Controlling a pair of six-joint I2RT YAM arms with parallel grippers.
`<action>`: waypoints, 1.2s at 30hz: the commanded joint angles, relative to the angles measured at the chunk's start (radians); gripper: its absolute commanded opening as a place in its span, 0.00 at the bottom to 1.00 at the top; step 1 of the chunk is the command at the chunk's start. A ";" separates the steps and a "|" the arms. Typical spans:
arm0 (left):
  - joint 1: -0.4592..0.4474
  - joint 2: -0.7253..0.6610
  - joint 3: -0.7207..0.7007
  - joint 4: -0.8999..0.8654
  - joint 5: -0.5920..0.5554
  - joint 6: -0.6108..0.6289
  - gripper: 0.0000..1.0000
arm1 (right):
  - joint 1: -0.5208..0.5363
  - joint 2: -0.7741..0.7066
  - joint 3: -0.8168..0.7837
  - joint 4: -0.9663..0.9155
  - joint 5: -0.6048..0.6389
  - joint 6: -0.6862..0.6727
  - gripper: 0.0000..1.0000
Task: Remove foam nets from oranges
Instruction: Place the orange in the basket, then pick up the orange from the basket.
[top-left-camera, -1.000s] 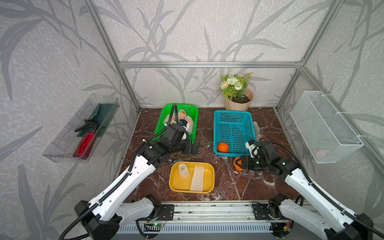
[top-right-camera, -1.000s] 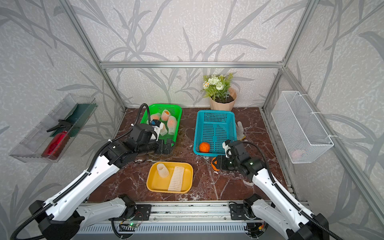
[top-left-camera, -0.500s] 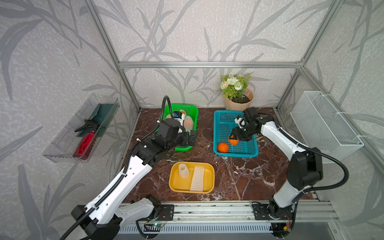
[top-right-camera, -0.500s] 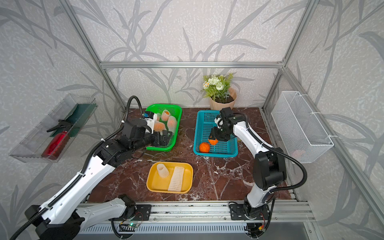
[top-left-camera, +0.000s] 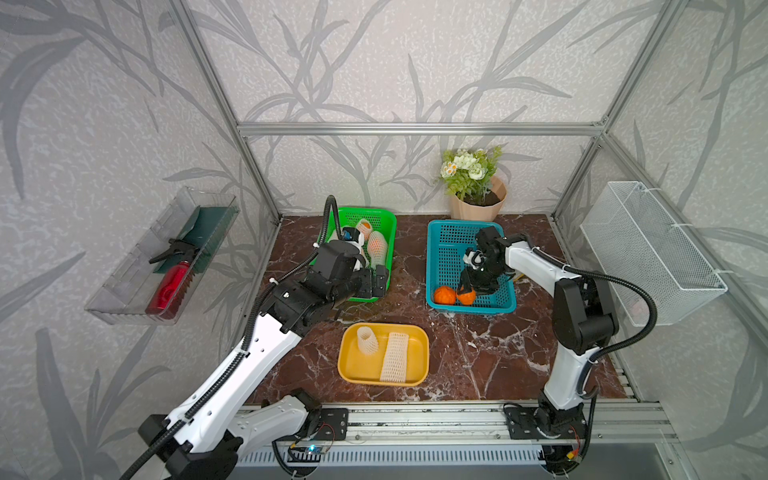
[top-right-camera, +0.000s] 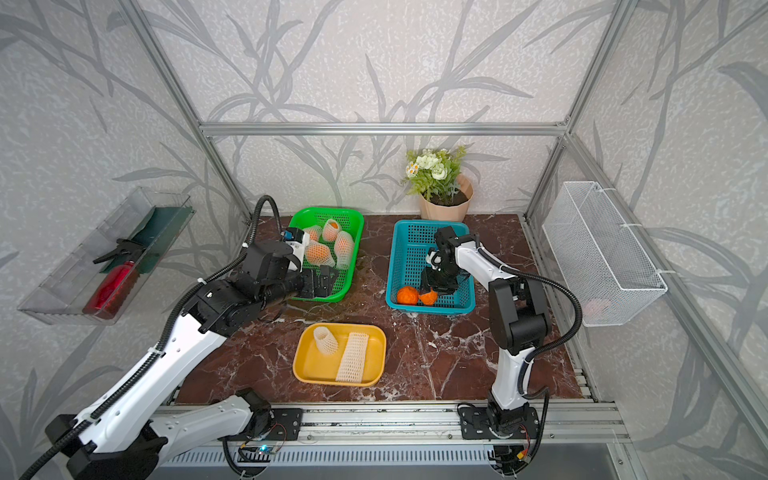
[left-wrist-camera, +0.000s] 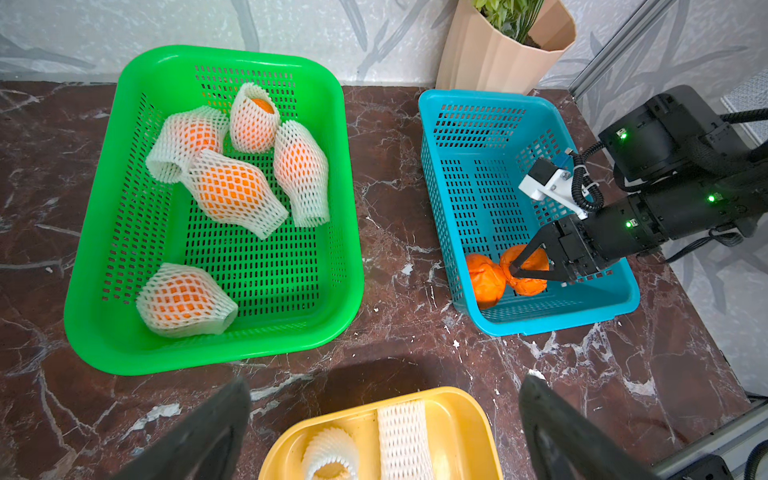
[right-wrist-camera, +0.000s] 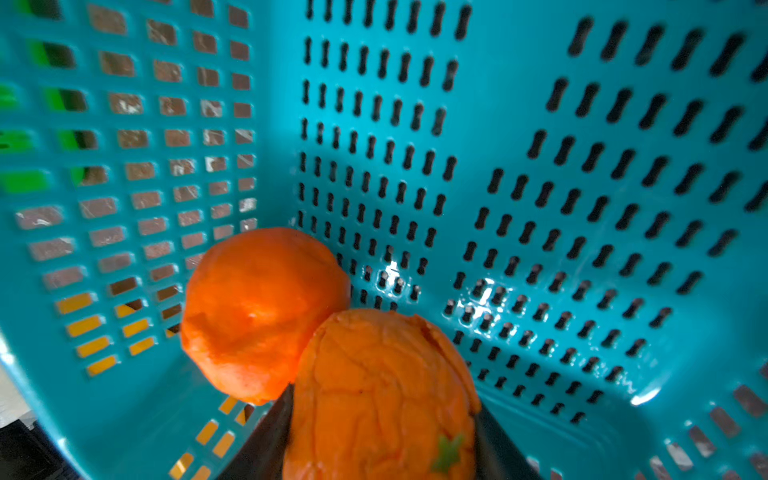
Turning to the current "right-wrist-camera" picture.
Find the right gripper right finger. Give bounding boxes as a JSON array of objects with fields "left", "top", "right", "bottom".
[{"left": 475, "top": 405, "right": 540, "bottom": 480}]

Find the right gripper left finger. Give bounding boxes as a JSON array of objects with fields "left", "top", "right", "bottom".
[{"left": 217, "top": 385, "right": 294, "bottom": 480}]

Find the orange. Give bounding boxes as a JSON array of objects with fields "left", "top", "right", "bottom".
[
  {"left": 282, "top": 309, "right": 482, "bottom": 479},
  {"left": 180, "top": 228, "right": 350, "bottom": 405}
]

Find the yellow plastic tray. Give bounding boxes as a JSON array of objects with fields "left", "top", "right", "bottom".
[{"left": 55, "top": 277, "right": 258, "bottom": 479}]

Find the teal plastic basket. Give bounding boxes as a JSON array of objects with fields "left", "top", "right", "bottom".
[{"left": 1, "top": 1, "right": 767, "bottom": 479}]

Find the green plastic basket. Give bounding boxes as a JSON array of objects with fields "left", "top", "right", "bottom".
[{"left": 1, "top": 1, "right": 100, "bottom": 197}]

